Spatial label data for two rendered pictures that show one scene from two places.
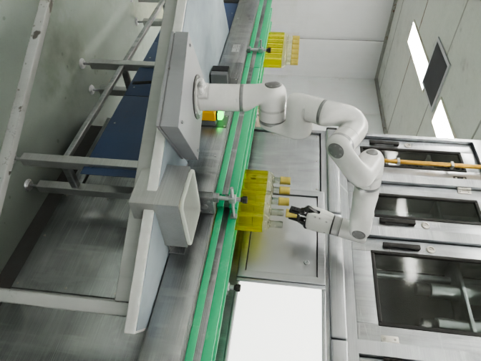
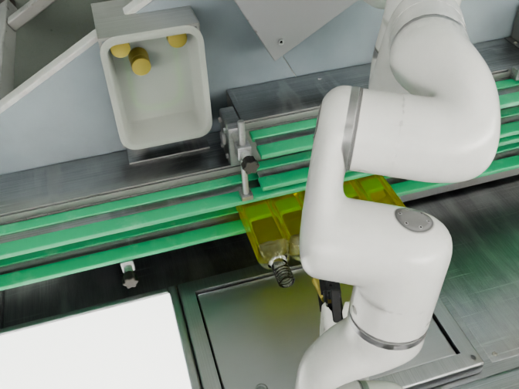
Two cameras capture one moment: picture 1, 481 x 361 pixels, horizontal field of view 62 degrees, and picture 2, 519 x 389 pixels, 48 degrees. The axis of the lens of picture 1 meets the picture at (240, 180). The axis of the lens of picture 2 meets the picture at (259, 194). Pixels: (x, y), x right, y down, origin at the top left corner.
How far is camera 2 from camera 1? 1.08 m
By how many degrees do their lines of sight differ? 46
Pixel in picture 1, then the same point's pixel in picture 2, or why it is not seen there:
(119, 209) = not seen: hidden behind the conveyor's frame
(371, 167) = (338, 226)
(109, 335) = not seen: hidden behind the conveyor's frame
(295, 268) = (237, 373)
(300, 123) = (385, 60)
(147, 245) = (50, 69)
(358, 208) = (319, 343)
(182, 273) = (93, 175)
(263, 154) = (508, 228)
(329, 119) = (400, 60)
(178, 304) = (34, 191)
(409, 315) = not seen: outside the picture
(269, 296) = (151, 350)
